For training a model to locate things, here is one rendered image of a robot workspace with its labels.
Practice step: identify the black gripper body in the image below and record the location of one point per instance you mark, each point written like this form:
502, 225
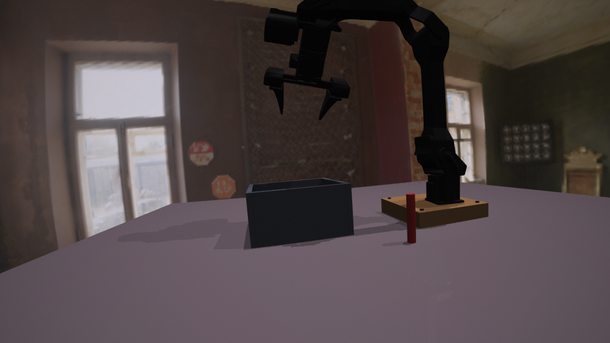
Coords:
308, 72

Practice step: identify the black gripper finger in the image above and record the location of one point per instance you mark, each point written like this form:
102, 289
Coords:
328, 103
279, 93

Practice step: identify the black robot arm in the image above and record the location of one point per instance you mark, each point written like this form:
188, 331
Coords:
435, 148

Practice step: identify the dark red peg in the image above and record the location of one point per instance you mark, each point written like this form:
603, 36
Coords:
411, 218

